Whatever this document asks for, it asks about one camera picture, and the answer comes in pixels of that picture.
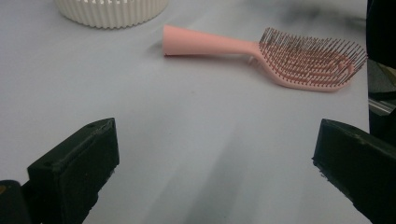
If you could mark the metal frame rail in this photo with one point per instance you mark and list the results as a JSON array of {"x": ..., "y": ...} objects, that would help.
[{"x": 382, "y": 106}]

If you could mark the white plastic basket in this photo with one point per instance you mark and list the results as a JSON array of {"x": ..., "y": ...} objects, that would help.
[{"x": 112, "y": 14}]

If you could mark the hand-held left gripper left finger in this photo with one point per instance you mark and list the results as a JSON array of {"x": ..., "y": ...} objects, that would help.
[{"x": 74, "y": 165}]

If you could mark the pink hairbrush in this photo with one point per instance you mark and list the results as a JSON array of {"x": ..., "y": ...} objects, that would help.
[{"x": 214, "y": 43}]

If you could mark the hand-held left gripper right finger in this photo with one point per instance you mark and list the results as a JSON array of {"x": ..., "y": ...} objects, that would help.
[{"x": 358, "y": 161}]

